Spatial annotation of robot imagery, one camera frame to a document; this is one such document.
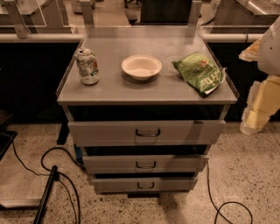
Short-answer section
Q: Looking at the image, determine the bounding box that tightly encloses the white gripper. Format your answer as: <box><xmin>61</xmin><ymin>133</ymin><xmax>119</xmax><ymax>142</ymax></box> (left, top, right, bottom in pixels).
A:
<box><xmin>240</xmin><ymin>75</ymin><xmax>280</xmax><ymax>135</ymax></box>

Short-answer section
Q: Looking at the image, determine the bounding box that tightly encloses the grey drawer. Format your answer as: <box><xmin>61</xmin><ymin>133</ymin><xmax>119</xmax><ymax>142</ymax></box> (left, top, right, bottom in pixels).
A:
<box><xmin>83</xmin><ymin>155</ymin><xmax>207</xmax><ymax>174</ymax></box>
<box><xmin>93</xmin><ymin>177</ymin><xmax>197</xmax><ymax>193</ymax></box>
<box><xmin>68</xmin><ymin>120</ymin><xmax>226</xmax><ymax>147</ymax></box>

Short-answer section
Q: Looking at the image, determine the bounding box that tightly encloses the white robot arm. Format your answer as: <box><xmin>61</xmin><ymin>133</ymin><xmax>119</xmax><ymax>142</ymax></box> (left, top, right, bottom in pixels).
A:
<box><xmin>239</xmin><ymin>17</ymin><xmax>280</xmax><ymax>135</ymax></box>

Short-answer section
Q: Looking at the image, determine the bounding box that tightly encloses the grey drawer cabinet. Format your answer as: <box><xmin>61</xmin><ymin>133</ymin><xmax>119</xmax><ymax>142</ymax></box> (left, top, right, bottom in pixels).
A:
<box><xmin>55</xmin><ymin>25</ymin><xmax>240</xmax><ymax>200</ymax></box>

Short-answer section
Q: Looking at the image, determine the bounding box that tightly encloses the green chip bag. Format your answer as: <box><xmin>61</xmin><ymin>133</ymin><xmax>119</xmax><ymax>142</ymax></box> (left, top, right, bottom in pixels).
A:
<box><xmin>172</xmin><ymin>52</ymin><xmax>225</xmax><ymax>98</ymax></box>

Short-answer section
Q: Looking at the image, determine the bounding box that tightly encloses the white paper bowl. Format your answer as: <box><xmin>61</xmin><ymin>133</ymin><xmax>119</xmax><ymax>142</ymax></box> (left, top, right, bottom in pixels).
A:
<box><xmin>122</xmin><ymin>54</ymin><xmax>162</xmax><ymax>81</ymax></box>

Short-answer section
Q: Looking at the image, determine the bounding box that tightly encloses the crushed white soda can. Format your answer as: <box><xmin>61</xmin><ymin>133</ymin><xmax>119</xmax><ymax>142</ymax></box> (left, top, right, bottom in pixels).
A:
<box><xmin>75</xmin><ymin>47</ymin><xmax>100</xmax><ymax>85</ymax></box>

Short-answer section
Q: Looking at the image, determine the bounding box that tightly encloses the black power strip bar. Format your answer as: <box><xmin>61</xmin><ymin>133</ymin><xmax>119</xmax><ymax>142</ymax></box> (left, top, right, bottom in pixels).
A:
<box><xmin>33</xmin><ymin>165</ymin><xmax>58</xmax><ymax>224</ymax></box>

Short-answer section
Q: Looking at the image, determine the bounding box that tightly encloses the dark object at left edge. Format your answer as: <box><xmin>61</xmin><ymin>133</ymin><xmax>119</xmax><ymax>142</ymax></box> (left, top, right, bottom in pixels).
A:
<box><xmin>0</xmin><ymin>110</ymin><xmax>17</xmax><ymax>160</ymax></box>

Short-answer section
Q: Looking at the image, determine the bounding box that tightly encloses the white horizontal rail pipe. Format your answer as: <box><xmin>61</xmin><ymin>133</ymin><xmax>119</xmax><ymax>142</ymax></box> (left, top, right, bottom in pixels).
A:
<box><xmin>0</xmin><ymin>33</ymin><xmax>263</xmax><ymax>43</ymax></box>

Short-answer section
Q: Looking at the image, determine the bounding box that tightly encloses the black cable right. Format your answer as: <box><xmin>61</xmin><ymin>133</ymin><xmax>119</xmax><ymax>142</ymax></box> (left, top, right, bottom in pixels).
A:
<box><xmin>206</xmin><ymin>163</ymin><xmax>254</xmax><ymax>224</ymax></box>

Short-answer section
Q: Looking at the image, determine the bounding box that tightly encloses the black cable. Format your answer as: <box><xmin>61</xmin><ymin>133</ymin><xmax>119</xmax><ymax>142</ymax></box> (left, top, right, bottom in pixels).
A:
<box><xmin>206</xmin><ymin>163</ymin><xmax>254</xmax><ymax>224</ymax></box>
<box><xmin>0</xmin><ymin>132</ymin><xmax>88</xmax><ymax>224</ymax></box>

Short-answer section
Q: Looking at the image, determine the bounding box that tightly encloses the black cable left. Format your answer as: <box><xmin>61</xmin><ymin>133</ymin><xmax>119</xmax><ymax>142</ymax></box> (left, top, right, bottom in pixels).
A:
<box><xmin>0</xmin><ymin>132</ymin><xmax>88</xmax><ymax>224</ymax></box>

